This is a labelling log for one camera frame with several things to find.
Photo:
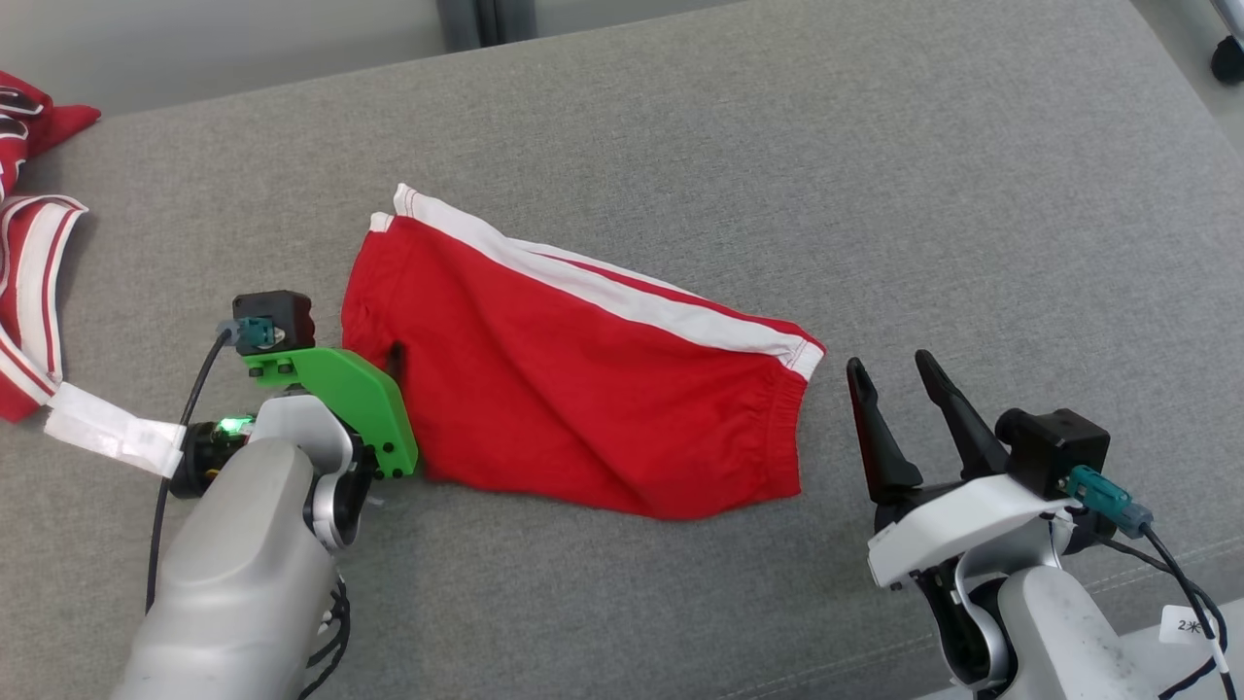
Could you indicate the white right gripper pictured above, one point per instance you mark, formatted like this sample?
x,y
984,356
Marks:
x,y
972,520

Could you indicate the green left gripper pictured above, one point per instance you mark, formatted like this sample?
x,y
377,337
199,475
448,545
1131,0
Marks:
x,y
355,394

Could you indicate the red shorts white stripe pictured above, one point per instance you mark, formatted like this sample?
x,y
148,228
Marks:
x,y
583,399

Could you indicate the red basketball jersey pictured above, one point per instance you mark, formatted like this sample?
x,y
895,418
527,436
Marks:
x,y
34,282

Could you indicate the black caster wheel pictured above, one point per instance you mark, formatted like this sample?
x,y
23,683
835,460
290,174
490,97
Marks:
x,y
1228,60

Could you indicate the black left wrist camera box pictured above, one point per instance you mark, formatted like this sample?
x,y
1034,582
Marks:
x,y
287,311

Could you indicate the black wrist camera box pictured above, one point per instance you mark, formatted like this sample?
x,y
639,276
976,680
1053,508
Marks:
x,y
287,311
1059,447

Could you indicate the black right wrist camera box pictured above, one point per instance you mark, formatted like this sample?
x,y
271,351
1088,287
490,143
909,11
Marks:
x,y
1059,447

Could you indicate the grey partition post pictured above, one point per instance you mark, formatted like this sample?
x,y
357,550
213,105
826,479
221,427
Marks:
x,y
486,19

